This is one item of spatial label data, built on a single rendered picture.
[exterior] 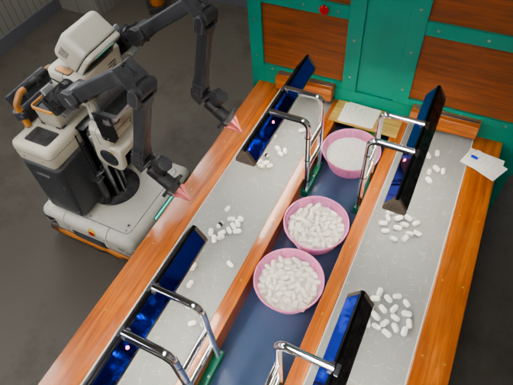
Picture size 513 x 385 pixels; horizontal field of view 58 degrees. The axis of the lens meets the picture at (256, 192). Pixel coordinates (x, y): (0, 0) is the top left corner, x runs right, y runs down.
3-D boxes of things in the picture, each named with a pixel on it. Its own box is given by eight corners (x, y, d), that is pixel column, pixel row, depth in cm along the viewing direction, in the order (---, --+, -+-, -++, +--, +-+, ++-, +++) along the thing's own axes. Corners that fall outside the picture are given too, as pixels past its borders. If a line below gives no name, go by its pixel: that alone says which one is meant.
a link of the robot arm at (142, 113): (145, 70, 152) (124, 88, 146) (159, 79, 152) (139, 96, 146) (143, 150, 187) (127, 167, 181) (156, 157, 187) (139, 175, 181)
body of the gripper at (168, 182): (184, 176, 186) (170, 164, 184) (171, 195, 181) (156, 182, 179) (178, 180, 192) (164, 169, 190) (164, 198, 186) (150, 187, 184)
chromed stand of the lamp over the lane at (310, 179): (268, 185, 213) (263, 111, 178) (285, 155, 224) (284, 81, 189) (306, 198, 207) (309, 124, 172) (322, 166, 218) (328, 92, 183)
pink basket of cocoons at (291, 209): (282, 260, 188) (282, 248, 181) (285, 208, 205) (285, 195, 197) (348, 263, 186) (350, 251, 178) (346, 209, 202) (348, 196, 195)
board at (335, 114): (327, 120, 225) (328, 118, 224) (338, 101, 233) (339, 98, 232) (395, 138, 214) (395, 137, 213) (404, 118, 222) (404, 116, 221)
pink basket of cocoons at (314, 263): (243, 305, 177) (240, 295, 170) (272, 250, 192) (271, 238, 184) (308, 334, 169) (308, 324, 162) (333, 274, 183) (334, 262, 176)
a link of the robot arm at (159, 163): (143, 149, 185) (130, 163, 181) (155, 138, 176) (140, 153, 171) (166, 170, 188) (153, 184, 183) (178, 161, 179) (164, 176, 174)
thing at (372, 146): (352, 213, 201) (364, 140, 166) (366, 180, 212) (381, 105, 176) (395, 228, 195) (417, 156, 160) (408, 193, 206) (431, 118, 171)
